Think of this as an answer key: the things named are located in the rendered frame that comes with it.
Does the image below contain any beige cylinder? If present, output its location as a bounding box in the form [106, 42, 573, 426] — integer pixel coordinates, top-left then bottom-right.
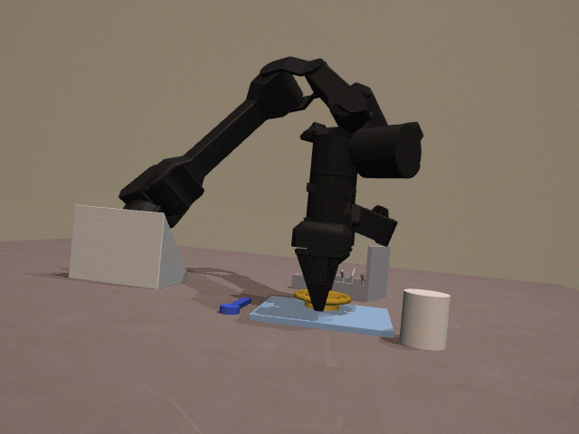
[399, 289, 451, 351]

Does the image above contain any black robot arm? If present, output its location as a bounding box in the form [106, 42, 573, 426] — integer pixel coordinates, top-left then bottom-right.
[119, 56, 423, 247]

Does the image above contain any yellow plate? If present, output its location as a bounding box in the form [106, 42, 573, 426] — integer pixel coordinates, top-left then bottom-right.
[294, 289, 351, 311]

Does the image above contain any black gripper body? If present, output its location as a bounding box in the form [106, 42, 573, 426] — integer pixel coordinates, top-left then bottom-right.
[291, 175, 356, 254]

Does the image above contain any grey dish rack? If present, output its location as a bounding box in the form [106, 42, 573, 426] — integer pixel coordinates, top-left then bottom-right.
[291, 246, 391, 302]

